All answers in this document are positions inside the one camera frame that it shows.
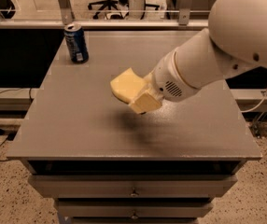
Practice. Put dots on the yellow wavy sponge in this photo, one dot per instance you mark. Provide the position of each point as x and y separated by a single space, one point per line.
127 85

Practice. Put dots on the metal railing frame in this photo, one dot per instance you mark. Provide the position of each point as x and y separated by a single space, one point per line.
143 14

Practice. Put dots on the blue pepsi can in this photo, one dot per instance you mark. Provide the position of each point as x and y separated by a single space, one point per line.
75 41

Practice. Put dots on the grey drawer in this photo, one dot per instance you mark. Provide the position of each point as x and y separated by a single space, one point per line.
132 186
135 208

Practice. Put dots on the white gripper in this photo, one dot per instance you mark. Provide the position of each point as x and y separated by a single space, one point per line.
167 80

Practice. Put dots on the top grey drawer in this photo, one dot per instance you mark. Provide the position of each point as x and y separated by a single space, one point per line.
132 186

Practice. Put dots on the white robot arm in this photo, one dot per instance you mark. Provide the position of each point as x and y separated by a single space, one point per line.
234 42

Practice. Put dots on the grey drawer cabinet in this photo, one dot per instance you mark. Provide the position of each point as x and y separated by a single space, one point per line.
75 126

